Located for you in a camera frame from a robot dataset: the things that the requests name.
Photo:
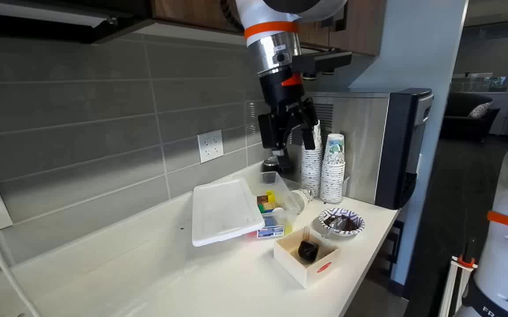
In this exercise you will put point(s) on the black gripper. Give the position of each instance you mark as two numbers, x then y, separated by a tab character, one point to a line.
283	97

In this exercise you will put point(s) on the patterned paper bowl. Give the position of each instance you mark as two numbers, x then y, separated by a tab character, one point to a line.
342	222

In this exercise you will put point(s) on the small black countertop device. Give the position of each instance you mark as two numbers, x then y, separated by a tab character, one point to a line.
282	160

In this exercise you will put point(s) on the yellow toy block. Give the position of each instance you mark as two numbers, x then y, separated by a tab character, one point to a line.
271	197

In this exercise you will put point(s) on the clear plastic container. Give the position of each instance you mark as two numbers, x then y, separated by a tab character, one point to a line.
287	203

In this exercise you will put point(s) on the green toy block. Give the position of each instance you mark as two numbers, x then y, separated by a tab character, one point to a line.
262	206

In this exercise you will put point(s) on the blue toy block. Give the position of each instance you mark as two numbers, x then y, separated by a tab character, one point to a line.
271	222

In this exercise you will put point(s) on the black countertop machine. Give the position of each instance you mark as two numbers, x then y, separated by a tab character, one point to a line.
403	146

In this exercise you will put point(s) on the black round object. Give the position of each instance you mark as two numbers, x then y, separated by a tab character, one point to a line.
308	250

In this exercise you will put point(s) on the light wooden box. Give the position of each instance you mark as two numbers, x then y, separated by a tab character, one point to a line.
305	264

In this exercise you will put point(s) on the black sofa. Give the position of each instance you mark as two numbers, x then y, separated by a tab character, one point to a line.
469	120

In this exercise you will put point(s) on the white sofa pillow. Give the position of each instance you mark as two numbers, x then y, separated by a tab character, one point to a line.
481	109

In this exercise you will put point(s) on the white stand with orange band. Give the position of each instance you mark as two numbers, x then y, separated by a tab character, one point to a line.
458	287

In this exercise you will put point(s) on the black range hood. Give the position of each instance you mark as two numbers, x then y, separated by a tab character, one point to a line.
49	18

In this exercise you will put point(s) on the wooden wall cabinet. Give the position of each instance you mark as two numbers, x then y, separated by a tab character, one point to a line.
361	27

